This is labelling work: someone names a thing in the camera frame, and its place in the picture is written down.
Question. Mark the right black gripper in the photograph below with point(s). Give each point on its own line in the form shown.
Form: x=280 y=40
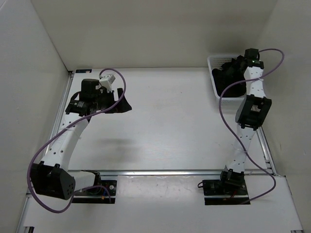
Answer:
x=237 y=65

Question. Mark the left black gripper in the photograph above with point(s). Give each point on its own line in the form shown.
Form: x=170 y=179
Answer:
x=123 y=106

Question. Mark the black shorts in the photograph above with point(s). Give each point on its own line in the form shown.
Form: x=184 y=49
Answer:
x=222 y=80

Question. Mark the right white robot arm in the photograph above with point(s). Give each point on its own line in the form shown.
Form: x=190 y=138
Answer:
x=249 y=117

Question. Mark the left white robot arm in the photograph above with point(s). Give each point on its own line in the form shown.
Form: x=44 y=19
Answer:
x=50 y=176

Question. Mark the white plastic basket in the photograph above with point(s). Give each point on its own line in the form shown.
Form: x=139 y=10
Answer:
x=217 y=64

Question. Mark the blue label sticker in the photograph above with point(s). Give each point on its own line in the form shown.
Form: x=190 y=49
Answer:
x=83 y=71

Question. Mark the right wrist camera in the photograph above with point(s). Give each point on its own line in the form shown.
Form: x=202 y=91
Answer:
x=252 y=54

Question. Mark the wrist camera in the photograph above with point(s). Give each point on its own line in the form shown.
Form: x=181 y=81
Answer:
x=252 y=54
x=107 y=80

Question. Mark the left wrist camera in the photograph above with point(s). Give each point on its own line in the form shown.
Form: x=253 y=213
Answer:
x=107 y=80

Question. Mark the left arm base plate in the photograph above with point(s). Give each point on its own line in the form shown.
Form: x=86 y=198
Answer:
x=98 y=195

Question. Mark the aluminium frame rail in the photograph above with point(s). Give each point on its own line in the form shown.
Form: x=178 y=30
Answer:
x=158 y=152

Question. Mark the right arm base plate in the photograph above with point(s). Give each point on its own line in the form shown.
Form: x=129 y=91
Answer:
x=215 y=194

